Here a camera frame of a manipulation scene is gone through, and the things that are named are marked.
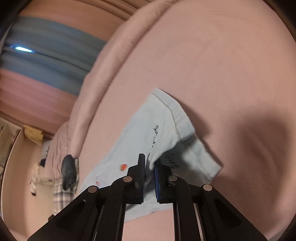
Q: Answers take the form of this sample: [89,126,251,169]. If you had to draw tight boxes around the light blue strawberry pants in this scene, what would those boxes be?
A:
[80,89,222,221]

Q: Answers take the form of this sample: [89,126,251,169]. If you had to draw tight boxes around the dark folded jeans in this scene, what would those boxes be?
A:
[61,155,77,191]

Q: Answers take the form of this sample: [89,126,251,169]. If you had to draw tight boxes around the plaid pillow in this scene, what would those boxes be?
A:
[53,179,75,215]

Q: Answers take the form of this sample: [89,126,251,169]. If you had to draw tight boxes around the stack of yellow books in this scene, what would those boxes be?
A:
[23,125,44,146]

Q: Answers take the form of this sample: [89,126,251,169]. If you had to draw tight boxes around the pink curtain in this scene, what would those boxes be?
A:
[1,1,146,133]

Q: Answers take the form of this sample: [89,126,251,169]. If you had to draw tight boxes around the white shelf cabinet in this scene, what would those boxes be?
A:
[0,117,23,184]

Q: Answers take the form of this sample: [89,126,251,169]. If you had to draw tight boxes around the pink duvet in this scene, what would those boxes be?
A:
[41,1,175,181]

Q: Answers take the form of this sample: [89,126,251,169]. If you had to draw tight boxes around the blue curtain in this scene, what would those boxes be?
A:
[1,16,106,96]

